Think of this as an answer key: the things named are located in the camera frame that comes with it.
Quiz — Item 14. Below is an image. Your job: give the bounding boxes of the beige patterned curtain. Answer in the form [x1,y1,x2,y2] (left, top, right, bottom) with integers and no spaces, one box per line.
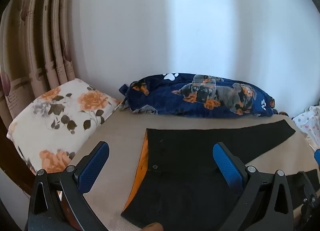
[0,0,83,121]

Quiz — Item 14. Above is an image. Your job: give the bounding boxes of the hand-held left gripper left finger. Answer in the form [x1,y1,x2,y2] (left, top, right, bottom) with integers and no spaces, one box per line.
[24,141,110,231]

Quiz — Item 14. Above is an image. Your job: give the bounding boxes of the floral print pillow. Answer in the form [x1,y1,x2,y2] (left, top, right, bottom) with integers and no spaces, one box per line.
[7,78,120,175]

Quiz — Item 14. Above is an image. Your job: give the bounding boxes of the white dotted cloth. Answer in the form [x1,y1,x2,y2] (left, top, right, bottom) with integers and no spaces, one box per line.
[292,106,320,151]

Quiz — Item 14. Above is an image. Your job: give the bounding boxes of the dark wooden bed frame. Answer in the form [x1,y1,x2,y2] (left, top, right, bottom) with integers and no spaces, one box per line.
[0,113,35,194]

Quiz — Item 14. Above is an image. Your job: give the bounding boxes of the blue dog print blanket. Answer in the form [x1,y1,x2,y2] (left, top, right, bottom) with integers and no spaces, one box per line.
[119,72,288,116]

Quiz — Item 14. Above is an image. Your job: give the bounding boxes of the black pants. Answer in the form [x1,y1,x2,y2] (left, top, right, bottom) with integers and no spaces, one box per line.
[121,118,320,229]

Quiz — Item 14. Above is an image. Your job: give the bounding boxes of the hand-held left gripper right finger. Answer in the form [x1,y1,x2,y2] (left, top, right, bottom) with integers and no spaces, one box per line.
[212,142,304,231]

